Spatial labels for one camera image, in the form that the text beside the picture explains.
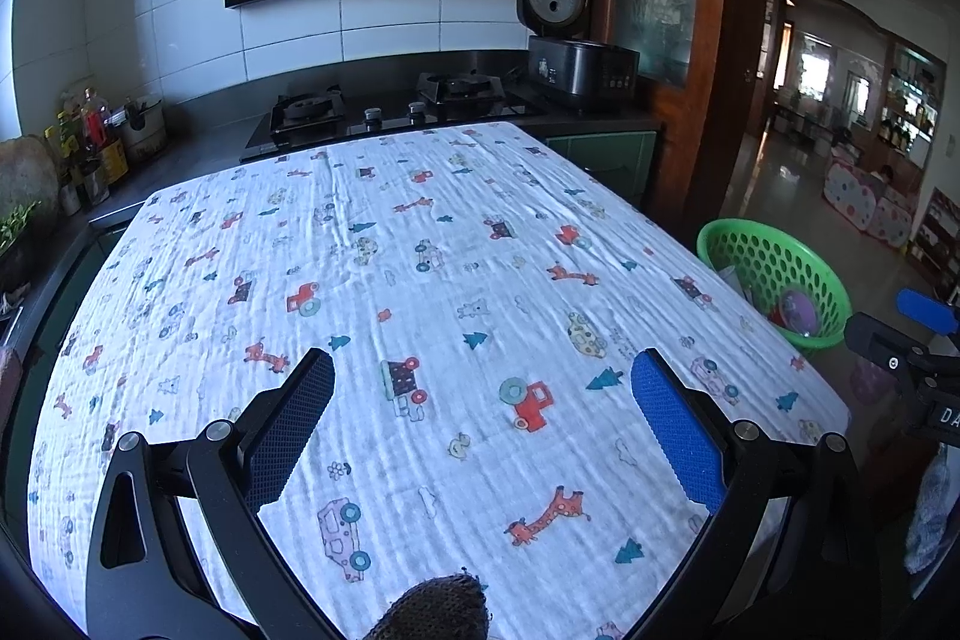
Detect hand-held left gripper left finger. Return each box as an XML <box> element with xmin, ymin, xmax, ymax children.
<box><xmin>85</xmin><ymin>347</ymin><xmax>353</xmax><ymax>640</ymax></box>

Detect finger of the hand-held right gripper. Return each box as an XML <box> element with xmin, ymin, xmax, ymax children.
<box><xmin>896</xmin><ymin>289</ymin><xmax>960</xmax><ymax>335</ymax></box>
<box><xmin>844</xmin><ymin>312</ymin><xmax>931</xmax><ymax>378</ymax></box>

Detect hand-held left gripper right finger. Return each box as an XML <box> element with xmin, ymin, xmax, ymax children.
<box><xmin>626</xmin><ymin>349</ymin><xmax>882</xmax><ymax>640</ymax></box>

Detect green plastic basket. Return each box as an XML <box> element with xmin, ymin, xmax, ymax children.
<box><xmin>696</xmin><ymin>218</ymin><xmax>852</xmax><ymax>352</ymax></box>

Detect pale cloth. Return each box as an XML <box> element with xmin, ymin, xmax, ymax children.
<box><xmin>904</xmin><ymin>445</ymin><xmax>960</xmax><ymax>573</ymax></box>

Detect dotted playpen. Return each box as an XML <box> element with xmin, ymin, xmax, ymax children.
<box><xmin>823</xmin><ymin>160</ymin><xmax>917</xmax><ymax>247</ymax></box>

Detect white printed tablecloth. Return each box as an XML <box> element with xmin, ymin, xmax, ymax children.
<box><xmin>26</xmin><ymin>122</ymin><xmax>852</xmax><ymax>640</ymax></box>

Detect glass display shelf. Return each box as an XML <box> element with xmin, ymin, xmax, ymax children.
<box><xmin>881</xmin><ymin>36</ymin><xmax>942</xmax><ymax>169</ymax></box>

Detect brown knitted cloth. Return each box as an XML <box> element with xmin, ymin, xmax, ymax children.
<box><xmin>371</xmin><ymin>572</ymin><xmax>488</xmax><ymax>640</ymax></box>

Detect green base cabinet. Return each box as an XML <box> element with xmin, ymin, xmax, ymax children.
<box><xmin>544</xmin><ymin>130</ymin><xmax>659</xmax><ymax>210</ymax></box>

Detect pinkish hanging cloth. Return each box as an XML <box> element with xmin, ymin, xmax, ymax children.
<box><xmin>0</xmin><ymin>347</ymin><xmax>23</xmax><ymax>431</ymax></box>

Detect wooden glass-door cabinet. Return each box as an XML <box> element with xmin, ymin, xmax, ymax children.
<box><xmin>574</xmin><ymin>0</ymin><xmax>770</xmax><ymax>236</ymax></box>

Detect black gas stove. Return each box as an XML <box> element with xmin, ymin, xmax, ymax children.
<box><xmin>240</xmin><ymin>70</ymin><xmax>552</xmax><ymax>163</ymax></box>

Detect green leafy vegetables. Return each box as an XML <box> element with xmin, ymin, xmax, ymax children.
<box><xmin>0</xmin><ymin>201</ymin><xmax>42</xmax><ymax>251</ymax></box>

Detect group of condiment bottles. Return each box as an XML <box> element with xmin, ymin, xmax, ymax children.
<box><xmin>45</xmin><ymin>89</ymin><xmax>128</xmax><ymax>214</ymax></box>

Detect round brown pumpkin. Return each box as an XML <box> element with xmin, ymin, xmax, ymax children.
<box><xmin>0</xmin><ymin>135</ymin><xmax>61</xmax><ymax>229</ymax></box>

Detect black rice cooker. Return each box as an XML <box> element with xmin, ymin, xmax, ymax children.
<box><xmin>517</xmin><ymin>0</ymin><xmax>641</xmax><ymax>112</ymax></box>

